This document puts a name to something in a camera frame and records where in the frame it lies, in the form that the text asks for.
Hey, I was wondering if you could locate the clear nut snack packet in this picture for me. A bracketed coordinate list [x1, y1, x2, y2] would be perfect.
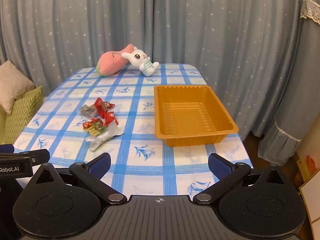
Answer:
[79, 104, 97, 117]

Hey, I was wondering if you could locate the red white print packet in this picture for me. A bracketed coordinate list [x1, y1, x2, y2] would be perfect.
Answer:
[101, 111, 119, 127]

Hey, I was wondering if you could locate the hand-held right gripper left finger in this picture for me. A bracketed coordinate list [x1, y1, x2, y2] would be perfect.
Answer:
[32, 152, 128, 204]

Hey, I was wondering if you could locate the white bunny plush toy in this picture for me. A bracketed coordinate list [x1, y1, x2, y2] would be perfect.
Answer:
[122, 46, 160, 77]

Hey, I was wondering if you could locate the red green snack packet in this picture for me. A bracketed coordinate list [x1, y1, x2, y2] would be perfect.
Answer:
[87, 120, 104, 136]
[82, 120, 97, 132]

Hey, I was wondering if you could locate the pink plush toy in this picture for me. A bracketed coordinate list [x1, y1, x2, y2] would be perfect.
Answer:
[96, 44, 137, 77]

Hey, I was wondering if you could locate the orange plastic tray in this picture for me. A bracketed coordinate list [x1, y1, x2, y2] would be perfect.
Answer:
[153, 85, 238, 147]

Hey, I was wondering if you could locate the grey star curtain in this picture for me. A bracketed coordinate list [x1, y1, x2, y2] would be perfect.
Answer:
[0, 0, 308, 140]

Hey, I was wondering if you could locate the grey lace trimmed cover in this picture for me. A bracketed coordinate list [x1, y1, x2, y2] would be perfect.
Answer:
[257, 0, 320, 167]

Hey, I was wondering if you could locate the orange red printed box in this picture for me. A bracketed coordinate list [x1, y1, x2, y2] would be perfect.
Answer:
[294, 152, 318, 188]

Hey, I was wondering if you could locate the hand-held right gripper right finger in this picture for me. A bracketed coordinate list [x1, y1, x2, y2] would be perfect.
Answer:
[192, 152, 287, 205]

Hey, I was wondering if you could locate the green chevron cushion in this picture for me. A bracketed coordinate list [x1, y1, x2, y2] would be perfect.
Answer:
[4, 85, 43, 143]

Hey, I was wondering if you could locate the white green snack packet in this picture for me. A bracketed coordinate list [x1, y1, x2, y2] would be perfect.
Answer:
[85, 126, 124, 152]

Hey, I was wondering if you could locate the beige pillow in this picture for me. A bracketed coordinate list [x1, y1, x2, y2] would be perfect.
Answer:
[0, 60, 35, 114]

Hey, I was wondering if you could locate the beige sofa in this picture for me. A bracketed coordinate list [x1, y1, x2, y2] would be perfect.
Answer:
[0, 105, 8, 145]

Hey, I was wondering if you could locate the blue checked tablecloth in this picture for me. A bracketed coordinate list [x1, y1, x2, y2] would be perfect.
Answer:
[12, 63, 254, 198]

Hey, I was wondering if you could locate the white board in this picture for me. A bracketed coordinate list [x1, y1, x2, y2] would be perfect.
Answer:
[299, 177, 320, 230]

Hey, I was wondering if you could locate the red candy wrapper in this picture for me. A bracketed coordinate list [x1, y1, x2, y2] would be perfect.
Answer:
[94, 97, 108, 112]

